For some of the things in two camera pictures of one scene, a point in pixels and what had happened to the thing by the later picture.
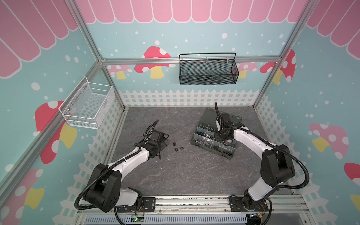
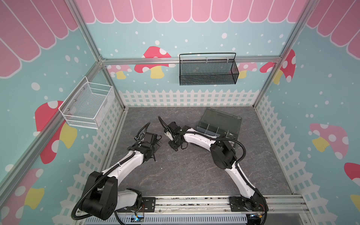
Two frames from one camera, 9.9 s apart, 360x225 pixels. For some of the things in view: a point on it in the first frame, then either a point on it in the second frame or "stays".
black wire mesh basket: [208, 72] stays
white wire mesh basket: [87, 104] stays
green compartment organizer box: [211, 121] stays
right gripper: [217, 138] -> [173, 146]
